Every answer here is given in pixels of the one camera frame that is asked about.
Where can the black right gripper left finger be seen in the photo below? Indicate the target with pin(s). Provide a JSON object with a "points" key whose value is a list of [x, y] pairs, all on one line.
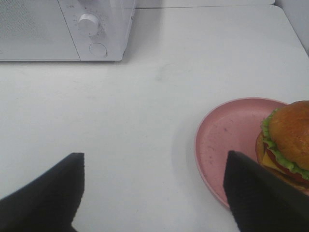
{"points": [[49, 203]]}

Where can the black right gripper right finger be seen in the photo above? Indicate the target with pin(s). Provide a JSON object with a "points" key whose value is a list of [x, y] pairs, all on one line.
{"points": [[260, 201]]}

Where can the burger with lettuce and cheese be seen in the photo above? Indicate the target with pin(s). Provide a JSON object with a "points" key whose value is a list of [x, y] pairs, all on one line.
{"points": [[282, 147]]}

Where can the pink round plate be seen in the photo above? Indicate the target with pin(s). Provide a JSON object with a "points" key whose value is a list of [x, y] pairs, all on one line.
{"points": [[234, 125]]}

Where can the round white door button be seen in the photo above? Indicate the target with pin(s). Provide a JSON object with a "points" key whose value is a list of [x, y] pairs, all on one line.
{"points": [[98, 49]]}

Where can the white microwave door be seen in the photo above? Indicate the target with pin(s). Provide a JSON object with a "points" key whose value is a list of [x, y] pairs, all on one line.
{"points": [[34, 30]]}

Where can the white microwave oven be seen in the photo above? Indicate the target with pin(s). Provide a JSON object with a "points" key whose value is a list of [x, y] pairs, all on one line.
{"points": [[115, 20]]}

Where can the lower white microwave knob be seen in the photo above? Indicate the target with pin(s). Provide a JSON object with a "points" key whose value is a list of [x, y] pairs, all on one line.
{"points": [[88, 24]]}

